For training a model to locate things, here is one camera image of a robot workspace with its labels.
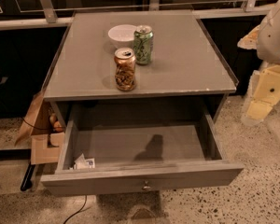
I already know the black bar on floor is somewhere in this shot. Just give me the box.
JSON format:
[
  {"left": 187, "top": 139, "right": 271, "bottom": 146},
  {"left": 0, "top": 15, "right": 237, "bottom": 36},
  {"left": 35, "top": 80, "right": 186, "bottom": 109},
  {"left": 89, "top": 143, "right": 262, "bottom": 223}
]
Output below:
[{"left": 21, "top": 163, "right": 35, "bottom": 191}]

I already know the grey drawer cabinet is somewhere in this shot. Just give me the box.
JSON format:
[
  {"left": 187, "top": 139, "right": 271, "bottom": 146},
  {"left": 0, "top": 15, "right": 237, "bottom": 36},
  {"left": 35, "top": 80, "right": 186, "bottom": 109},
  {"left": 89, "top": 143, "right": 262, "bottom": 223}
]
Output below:
[{"left": 42, "top": 9, "right": 240, "bottom": 129}]

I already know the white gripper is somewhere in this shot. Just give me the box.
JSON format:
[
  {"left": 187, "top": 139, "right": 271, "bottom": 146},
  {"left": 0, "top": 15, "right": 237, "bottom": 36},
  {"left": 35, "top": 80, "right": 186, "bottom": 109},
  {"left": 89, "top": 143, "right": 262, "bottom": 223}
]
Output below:
[{"left": 237, "top": 26, "right": 280, "bottom": 126}]

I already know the green soda can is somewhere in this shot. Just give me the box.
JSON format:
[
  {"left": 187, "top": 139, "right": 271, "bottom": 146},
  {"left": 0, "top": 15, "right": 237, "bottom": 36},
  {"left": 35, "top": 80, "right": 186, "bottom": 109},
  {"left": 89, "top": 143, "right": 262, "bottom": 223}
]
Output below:
[{"left": 133, "top": 25, "right": 153, "bottom": 65}]

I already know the brown cardboard box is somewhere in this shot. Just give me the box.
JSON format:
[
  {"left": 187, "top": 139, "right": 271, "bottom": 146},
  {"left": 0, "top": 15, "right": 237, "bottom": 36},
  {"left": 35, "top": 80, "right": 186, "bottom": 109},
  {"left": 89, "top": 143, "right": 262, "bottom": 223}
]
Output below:
[{"left": 15, "top": 91, "right": 65, "bottom": 164}]

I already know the metal drawer knob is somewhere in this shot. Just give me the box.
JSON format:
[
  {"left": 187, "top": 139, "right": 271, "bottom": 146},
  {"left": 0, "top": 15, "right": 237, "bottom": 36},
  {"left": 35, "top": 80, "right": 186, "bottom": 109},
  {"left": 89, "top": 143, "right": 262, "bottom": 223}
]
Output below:
[{"left": 142, "top": 181, "right": 151, "bottom": 191}]

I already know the black floor cable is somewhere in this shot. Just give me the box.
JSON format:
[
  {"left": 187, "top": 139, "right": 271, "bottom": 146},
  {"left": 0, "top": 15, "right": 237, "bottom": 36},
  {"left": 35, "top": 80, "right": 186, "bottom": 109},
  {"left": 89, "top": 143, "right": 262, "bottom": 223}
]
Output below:
[{"left": 63, "top": 195, "right": 89, "bottom": 224}]

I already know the orange soda can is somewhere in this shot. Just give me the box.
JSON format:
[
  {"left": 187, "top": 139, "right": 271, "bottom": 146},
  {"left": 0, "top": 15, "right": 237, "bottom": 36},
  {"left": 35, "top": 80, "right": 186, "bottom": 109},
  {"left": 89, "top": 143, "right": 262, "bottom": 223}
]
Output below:
[{"left": 114, "top": 48, "right": 135, "bottom": 91}]

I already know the open grey top drawer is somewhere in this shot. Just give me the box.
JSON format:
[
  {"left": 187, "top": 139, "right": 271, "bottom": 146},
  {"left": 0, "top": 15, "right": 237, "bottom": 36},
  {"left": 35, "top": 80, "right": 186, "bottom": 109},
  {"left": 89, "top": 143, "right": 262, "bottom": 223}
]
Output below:
[{"left": 41, "top": 105, "right": 244, "bottom": 196}]

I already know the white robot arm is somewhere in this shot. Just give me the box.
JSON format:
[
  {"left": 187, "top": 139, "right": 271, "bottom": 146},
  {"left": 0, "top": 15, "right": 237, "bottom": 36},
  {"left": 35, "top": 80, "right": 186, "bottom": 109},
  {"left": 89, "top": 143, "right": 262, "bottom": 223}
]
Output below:
[{"left": 237, "top": 0, "right": 280, "bottom": 126}]

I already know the white ceramic bowl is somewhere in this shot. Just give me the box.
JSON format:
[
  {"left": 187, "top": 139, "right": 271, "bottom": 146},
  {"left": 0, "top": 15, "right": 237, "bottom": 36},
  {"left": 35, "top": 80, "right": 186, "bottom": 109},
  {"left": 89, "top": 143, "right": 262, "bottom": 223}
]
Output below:
[{"left": 108, "top": 24, "right": 136, "bottom": 49}]

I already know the white paper packet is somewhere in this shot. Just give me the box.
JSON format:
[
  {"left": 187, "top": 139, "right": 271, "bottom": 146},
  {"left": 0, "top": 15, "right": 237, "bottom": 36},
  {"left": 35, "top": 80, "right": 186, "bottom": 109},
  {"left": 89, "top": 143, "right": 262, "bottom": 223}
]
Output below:
[{"left": 74, "top": 154, "right": 95, "bottom": 169}]

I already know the metal window railing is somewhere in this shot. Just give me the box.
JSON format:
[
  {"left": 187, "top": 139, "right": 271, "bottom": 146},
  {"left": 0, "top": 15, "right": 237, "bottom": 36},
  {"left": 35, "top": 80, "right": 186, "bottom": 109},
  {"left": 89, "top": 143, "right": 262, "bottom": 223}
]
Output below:
[{"left": 0, "top": 0, "right": 280, "bottom": 32}]

